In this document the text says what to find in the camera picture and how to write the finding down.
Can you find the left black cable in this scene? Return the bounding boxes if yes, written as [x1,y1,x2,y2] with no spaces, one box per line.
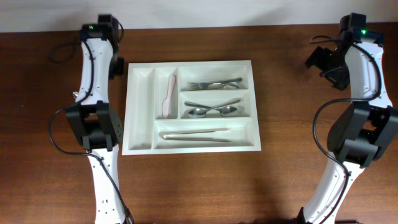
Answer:
[47,21,135,224]

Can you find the large steel spoon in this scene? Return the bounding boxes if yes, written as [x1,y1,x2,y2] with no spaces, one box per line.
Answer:
[184,99,241,118]
[184,101,239,118]

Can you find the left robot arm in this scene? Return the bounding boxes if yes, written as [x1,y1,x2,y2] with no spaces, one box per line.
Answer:
[66,14,126,223]

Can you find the steel fork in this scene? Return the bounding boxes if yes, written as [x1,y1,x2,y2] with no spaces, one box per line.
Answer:
[189,77,243,90]
[207,82,240,90]

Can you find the white plastic cutlery tray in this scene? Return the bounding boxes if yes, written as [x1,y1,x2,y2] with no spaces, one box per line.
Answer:
[122,60,261,156]

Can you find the black cable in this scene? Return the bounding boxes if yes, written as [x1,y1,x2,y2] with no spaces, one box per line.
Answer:
[47,21,135,224]
[309,34,383,224]

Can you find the steel kitchen tongs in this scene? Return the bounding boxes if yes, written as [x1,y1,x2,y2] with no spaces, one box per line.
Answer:
[159,128,231,142]

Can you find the pink plastic knife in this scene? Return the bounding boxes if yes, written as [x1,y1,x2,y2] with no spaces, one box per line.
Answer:
[162,75,177,119]

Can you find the right black cable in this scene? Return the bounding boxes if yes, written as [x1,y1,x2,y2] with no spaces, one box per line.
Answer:
[309,34,383,224]

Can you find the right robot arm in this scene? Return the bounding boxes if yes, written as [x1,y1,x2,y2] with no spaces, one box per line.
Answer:
[294,12,397,223]

